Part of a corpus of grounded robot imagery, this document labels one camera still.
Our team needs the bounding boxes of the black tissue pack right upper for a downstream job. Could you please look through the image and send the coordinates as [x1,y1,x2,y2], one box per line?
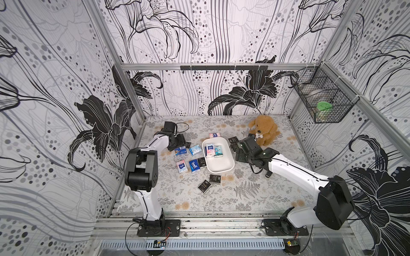
[228,137,239,144]

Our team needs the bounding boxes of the blue pink tissue pack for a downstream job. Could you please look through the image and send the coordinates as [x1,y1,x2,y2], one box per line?
[206,143,215,158]

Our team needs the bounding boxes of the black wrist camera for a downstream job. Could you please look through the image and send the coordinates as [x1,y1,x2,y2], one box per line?
[238,136,263,155]
[161,121,177,134]

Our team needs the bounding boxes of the black tissue pack right lower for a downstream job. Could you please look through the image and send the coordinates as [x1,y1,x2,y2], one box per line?
[231,143,239,152]

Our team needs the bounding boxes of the black wire wall basket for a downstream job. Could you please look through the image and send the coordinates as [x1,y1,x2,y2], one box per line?
[290,67,359,124]

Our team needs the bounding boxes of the black tissue pack near box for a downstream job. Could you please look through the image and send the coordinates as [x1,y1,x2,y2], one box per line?
[198,157,207,167]

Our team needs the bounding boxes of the brown plush dog toy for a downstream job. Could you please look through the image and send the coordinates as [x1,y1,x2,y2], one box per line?
[248,115,280,146]

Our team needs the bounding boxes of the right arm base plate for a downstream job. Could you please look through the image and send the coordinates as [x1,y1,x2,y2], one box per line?
[261,219,309,237]

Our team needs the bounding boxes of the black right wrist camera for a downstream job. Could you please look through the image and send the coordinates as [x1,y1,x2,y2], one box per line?
[238,136,263,155]

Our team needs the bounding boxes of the white plastic storage box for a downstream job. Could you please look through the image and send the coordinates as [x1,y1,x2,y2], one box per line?
[202,137,235,175]

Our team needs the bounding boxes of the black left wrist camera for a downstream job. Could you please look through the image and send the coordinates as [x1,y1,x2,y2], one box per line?
[161,121,177,134]

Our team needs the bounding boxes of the white slotted cable duct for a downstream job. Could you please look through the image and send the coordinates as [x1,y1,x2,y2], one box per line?
[100,238,285,251]

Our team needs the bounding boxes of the black tissue pack front right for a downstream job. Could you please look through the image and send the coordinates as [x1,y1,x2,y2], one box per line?
[209,175,222,184]

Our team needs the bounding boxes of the black marker pen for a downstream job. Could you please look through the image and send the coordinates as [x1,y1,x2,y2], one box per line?
[265,171,273,178]

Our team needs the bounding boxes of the green lidded cup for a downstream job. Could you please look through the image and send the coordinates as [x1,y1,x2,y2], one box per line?
[315,101,333,122]

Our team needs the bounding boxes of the teal tissue pack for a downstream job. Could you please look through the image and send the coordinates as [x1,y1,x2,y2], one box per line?
[214,145,223,157]

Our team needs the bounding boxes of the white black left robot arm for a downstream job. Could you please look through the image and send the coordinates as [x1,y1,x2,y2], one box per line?
[124,133,186,221]

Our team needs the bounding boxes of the dark blue Tempo tissue pack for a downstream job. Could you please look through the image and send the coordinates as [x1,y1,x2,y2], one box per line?
[189,159,200,173]

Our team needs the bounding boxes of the light blue tissue pack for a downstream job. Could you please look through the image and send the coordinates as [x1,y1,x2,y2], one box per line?
[189,145,202,156]

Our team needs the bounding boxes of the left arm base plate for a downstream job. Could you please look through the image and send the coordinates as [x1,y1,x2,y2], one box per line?
[137,219,181,238]

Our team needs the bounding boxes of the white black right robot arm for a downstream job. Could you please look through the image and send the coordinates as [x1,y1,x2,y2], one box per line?
[236,142,355,234]

